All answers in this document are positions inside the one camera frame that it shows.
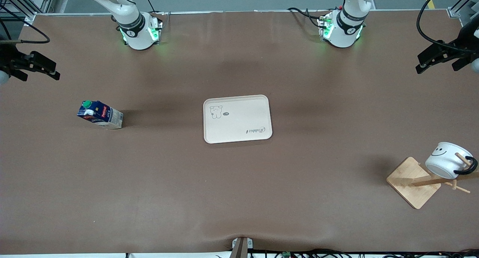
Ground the blue white milk carton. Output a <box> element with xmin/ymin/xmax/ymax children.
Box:
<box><xmin>77</xmin><ymin>100</ymin><xmax>124</xmax><ymax>130</ymax></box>

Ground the white smiley face cup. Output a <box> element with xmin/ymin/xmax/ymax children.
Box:
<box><xmin>425</xmin><ymin>142</ymin><xmax>478</xmax><ymax>179</ymax></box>

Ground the wooden cup rack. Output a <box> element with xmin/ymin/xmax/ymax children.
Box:
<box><xmin>387</xmin><ymin>153</ymin><xmax>479</xmax><ymax>210</ymax></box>

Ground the white rectangular rabbit tray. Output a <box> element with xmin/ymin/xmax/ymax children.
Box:
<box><xmin>203</xmin><ymin>95</ymin><xmax>273</xmax><ymax>144</ymax></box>

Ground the aluminium frame profile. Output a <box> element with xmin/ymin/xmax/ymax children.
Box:
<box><xmin>0</xmin><ymin>0</ymin><xmax>57</xmax><ymax>25</ymax></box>
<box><xmin>447</xmin><ymin>0</ymin><xmax>479</xmax><ymax>18</ymax></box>

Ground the black right arm base cable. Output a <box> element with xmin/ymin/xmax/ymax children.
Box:
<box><xmin>139</xmin><ymin>0</ymin><xmax>157</xmax><ymax>14</ymax></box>

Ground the black arm base cable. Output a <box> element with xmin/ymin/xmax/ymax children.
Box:
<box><xmin>139</xmin><ymin>0</ymin><xmax>157</xmax><ymax>14</ymax></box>
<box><xmin>287</xmin><ymin>7</ymin><xmax>327</xmax><ymax>29</ymax></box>

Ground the black left arm base cable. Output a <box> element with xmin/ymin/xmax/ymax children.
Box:
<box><xmin>287</xmin><ymin>7</ymin><xmax>327</xmax><ymax>29</ymax></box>

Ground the brown front camera mount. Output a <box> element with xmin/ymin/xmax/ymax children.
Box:
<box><xmin>230</xmin><ymin>237</ymin><xmax>254</xmax><ymax>258</ymax></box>

